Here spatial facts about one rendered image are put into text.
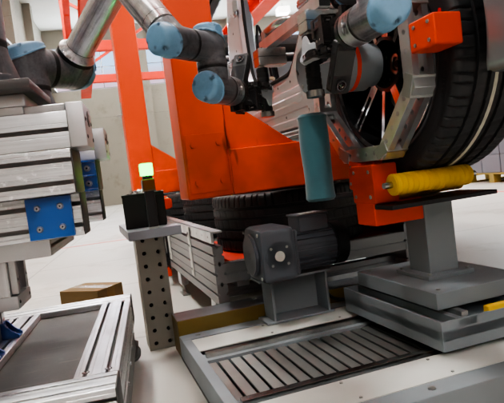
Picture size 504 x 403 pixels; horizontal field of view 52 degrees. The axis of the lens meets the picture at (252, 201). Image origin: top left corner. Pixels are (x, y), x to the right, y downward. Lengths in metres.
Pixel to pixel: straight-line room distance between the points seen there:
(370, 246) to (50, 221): 1.37
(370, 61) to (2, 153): 0.94
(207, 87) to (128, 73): 2.51
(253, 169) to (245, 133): 0.13
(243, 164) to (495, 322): 0.93
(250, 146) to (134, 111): 1.98
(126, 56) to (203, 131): 2.07
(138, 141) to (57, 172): 2.62
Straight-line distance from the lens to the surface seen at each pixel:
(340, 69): 1.14
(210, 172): 1.78
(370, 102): 1.65
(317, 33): 1.19
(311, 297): 1.90
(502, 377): 1.32
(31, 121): 1.11
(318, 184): 1.54
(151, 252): 1.89
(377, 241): 2.17
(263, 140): 1.87
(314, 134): 1.54
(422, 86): 1.31
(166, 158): 3.73
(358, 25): 1.03
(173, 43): 1.21
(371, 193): 1.47
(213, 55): 1.31
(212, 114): 1.81
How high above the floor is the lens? 0.59
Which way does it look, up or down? 3 degrees down
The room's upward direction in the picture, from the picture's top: 7 degrees counter-clockwise
